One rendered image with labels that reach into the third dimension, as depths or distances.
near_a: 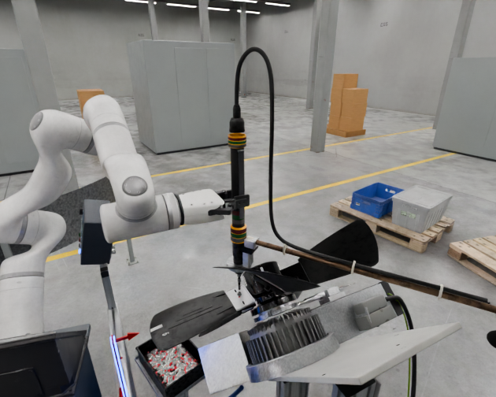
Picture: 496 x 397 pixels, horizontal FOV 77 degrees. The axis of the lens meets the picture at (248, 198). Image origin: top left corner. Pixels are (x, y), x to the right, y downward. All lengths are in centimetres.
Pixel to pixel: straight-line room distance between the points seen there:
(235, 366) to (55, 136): 83
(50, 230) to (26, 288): 20
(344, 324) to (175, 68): 644
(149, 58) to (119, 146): 609
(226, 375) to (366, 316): 44
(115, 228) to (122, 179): 11
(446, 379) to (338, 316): 160
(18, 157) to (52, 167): 577
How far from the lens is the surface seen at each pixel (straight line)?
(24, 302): 119
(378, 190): 455
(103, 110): 90
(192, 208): 70
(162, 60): 694
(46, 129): 103
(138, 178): 65
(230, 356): 103
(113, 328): 142
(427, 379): 252
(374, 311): 105
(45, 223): 126
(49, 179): 112
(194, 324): 90
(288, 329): 88
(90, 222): 136
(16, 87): 668
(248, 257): 84
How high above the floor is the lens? 181
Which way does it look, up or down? 23 degrees down
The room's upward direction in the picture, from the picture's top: straight up
